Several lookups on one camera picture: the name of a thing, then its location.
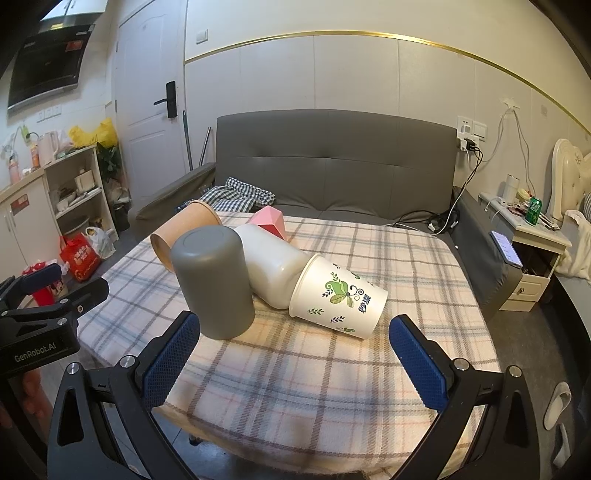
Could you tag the white kitchen cabinet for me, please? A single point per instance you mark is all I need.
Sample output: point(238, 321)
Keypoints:
point(27, 221)

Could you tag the red shopping bag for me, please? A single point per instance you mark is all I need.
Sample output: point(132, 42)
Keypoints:
point(81, 258)

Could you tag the floral paper cup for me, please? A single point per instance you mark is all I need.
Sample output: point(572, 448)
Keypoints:
point(332, 295)

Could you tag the grey plastic cup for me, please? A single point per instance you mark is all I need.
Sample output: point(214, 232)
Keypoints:
point(212, 281)

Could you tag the plaid tablecloth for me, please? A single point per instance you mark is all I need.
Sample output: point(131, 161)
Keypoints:
point(300, 392)

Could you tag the orange bottle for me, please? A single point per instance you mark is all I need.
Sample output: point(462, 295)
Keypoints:
point(35, 157)

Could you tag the white open shelf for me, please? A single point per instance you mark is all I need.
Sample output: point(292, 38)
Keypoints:
point(69, 159)

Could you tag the green can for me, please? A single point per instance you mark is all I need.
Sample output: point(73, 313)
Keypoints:
point(534, 212)

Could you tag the white door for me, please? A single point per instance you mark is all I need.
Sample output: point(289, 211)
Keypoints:
point(143, 115)

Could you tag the green plant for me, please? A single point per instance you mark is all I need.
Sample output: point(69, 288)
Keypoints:
point(110, 159)

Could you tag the red cartoon bag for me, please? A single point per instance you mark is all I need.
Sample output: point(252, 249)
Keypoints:
point(55, 291)

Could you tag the checked cloth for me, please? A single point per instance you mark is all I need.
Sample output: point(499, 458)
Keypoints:
point(240, 194)

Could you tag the black waste bin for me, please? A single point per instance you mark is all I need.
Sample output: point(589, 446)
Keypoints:
point(122, 217)

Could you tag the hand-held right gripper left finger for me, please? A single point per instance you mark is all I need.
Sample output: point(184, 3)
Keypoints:
point(171, 355)

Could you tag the black door lock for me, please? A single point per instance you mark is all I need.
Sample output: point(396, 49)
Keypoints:
point(170, 99)

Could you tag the white plastic cup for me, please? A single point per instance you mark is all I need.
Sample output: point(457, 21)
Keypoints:
point(272, 263)

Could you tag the white nightstand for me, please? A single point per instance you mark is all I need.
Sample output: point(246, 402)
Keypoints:
point(545, 235)

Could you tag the white wall socket panel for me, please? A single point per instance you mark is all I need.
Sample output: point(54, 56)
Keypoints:
point(473, 127)

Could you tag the brown paper cup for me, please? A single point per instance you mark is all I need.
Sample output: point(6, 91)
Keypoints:
point(184, 221)

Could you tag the cream bed headboard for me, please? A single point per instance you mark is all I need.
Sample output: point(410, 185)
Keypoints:
point(565, 170)

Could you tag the grey sofa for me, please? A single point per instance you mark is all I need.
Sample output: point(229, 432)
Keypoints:
point(332, 157)

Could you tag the white charger plug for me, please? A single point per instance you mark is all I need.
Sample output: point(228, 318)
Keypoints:
point(468, 145)

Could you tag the black range hood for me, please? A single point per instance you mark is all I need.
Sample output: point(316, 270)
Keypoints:
point(46, 60)

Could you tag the white electric kettle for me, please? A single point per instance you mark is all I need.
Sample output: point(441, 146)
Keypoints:
point(47, 147)

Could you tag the pink bottle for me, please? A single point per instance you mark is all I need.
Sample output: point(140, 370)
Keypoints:
point(14, 170)

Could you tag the white slipper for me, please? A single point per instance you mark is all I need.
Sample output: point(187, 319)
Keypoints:
point(557, 406)

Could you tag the pink box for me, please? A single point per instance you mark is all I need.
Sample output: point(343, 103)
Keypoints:
point(270, 217)

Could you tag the smartphone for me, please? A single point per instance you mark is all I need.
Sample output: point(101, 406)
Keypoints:
point(506, 249)

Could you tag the white bedding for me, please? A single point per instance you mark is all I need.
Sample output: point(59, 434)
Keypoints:
point(575, 249)

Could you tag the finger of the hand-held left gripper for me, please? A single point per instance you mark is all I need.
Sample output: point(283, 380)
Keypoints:
point(87, 295)
point(42, 278)

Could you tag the white light switch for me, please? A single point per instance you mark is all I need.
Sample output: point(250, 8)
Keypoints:
point(202, 36)

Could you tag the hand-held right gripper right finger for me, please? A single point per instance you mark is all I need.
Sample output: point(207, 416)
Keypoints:
point(415, 364)

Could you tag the person's left hand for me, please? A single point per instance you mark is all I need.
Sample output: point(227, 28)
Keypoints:
point(36, 392)

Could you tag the yellow plastic bag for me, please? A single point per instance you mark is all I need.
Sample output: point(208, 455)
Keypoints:
point(106, 131)

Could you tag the white plastic bag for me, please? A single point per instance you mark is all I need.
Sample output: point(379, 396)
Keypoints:
point(104, 240)

